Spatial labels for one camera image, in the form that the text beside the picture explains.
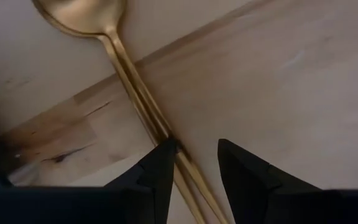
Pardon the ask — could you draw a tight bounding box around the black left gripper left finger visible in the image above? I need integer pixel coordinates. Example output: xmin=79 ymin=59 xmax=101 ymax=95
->
xmin=104 ymin=139 xmax=177 ymax=224

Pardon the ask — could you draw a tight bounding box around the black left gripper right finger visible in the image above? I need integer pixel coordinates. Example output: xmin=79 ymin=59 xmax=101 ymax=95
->
xmin=218 ymin=139 xmax=321 ymax=224

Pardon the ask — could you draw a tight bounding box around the wooden spoon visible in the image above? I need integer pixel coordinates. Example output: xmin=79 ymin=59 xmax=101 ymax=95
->
xmin=31 ymin=0 xmax=207 ymax=224

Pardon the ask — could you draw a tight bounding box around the gold spoon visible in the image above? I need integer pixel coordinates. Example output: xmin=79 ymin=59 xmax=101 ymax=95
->
xmin=103 ymin=29 xmax=231 ymax=224

